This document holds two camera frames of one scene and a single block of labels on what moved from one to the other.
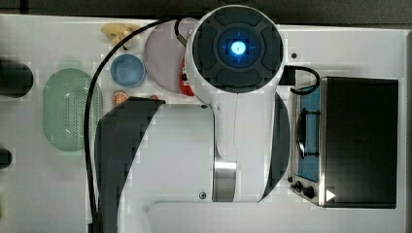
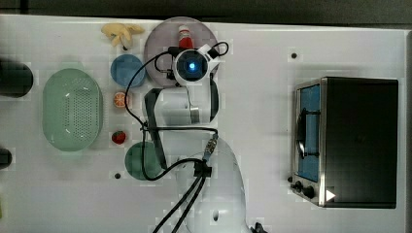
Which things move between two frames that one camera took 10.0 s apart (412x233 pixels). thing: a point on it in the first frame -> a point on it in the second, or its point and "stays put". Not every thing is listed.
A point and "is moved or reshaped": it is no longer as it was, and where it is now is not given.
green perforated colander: x=63 y=111 stays put
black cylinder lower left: x=6 y=158 stays put
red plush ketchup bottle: x=184 y=87 is moved or reshaped
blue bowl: x=127 y=71 stays put
